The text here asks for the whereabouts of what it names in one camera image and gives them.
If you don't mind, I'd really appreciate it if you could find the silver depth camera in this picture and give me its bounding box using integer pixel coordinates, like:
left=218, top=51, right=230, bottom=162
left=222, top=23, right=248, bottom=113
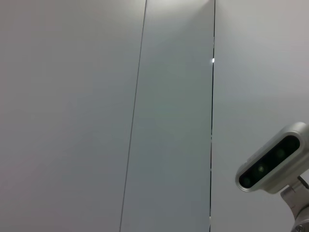
left=235, top=122, right=309, bottom=194

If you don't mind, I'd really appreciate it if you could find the silver camera mount bracket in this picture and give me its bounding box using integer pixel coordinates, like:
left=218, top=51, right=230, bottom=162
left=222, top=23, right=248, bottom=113
left=280, top=175, right=309, bottom=232

